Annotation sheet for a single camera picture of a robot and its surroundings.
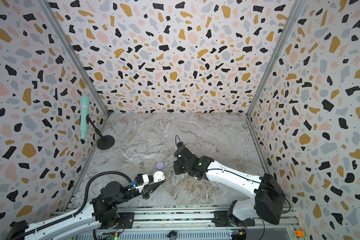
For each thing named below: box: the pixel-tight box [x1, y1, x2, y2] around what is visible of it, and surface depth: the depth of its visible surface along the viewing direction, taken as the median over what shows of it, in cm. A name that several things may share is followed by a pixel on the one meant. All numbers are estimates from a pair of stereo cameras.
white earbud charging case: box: [153, 170, 165, 183], surface depth 64 cm
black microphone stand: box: [86, 114, 115, 150], surface depth 104 cm
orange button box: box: [294, 230, 306, 238], surface depth 72 cm
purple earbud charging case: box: [156, 161, 165, 170], surface depth 94 cm
